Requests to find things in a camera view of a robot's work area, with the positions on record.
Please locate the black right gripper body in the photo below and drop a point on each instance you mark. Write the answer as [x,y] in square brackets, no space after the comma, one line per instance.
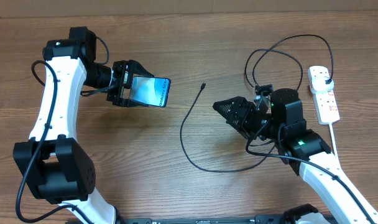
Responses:
[254,121]

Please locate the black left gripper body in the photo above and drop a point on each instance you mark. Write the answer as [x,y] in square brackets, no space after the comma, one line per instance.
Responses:
[122,78]

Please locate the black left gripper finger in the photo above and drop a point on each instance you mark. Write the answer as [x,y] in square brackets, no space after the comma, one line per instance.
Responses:
[127,102]
[138,69]

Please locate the Samsung Galaxy smartphone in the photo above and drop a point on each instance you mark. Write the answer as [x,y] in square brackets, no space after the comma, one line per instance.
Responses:
[152,91]

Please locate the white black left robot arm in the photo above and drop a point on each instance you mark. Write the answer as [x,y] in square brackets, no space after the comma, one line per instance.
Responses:
[53,165]

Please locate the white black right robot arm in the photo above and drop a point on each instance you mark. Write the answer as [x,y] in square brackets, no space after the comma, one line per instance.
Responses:
[278,115]

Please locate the white charger plug adapter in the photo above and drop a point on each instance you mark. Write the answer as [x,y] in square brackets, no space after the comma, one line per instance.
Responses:
[321,84]

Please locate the white power strip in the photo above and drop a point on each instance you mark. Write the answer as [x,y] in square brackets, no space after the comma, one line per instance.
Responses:
[325,103]

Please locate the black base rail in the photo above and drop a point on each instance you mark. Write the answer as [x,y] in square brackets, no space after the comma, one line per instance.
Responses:
[258,219]

